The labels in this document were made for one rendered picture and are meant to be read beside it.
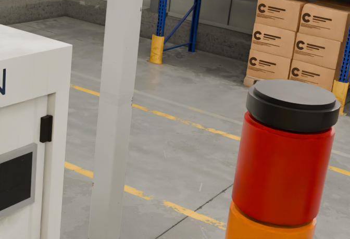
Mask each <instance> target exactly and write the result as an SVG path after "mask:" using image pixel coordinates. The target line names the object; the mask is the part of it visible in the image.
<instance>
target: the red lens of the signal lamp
mask: <svg viewBox="0 0 350 239"><path fill-rule="evenodd" d="M334 135H335V128H334V127H333V126H331V127H329V128H328V129H326V130H324V131H319V132H296V131H290V130H284V129H280V128H276V127H272V126H270V125H267V124H265V123H262V122H261V121H259V120H257V119H256V118H254V117H253V116H252V114H251V113H250V112H249V111H247V112H246V113H245V115H244V120H243V126H242V133H241V139H240V146H239V153H238V157H237V163H236V170H235V176H234V183H233V189H232V196H231V197H232V200H233V202H234V203H235V205H236V206H237V207H238V208H239V209H240V210H241V211H242V212H244V213H245V214H247V215H248V216H250V217H252V218H254V219H257V220H260V221H263V222H266V223H271V224H277V225H299V224H303V223H306V222H308V221H311V220H312V219H314V218H315V217H316V216H317V214H318V213H319V208H320V203H321V198H322V193H323V188H324V183H325V180H326V175H327V170H328V165H329V160H330V155H331V150H332V145H333V140H334Z"/></svg>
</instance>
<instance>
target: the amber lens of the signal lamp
mask: <svg viewBox="0 0 350 239"><path fill-rule="evenodd" d="M316 223H317V220H316V217H315V218H314V219H312V220H311V221H308V222H306V223H303V224H299V225H277V224H271V223H266V222H263V221H260V220H257V219H254V218H252V217H250V216H248V215H247V214H245V213H244V212H242V211H241V210H240V209H239V208H238V207H237V206H236V205H235V203H234V202H233V200H231V204H230V209H229V215H228V222H227V228H226V235H225V239H313V238H314V232H315V228H316Z"/></svg>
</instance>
